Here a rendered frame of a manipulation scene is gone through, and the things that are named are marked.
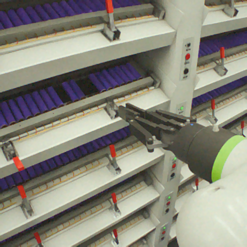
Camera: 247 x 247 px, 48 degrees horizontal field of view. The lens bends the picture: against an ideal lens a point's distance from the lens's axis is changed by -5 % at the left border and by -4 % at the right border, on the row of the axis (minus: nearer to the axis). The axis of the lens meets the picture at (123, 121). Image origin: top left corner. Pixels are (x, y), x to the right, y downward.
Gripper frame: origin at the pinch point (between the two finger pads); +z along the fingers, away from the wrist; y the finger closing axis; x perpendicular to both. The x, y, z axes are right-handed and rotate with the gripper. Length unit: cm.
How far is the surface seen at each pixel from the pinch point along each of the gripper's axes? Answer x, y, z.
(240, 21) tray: 14.4, 46.9, 4.0
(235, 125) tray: -36, 71, 18
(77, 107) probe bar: 1.3, -8.3, 10.5
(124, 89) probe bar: 1.6, 5.7, 10.8
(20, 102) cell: 4.6, -19.9, 17.0
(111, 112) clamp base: -1.7, -1.0, 7.4
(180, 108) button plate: -8.0, 22.0, 6.8
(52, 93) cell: 4.4, -11.6, 16.5
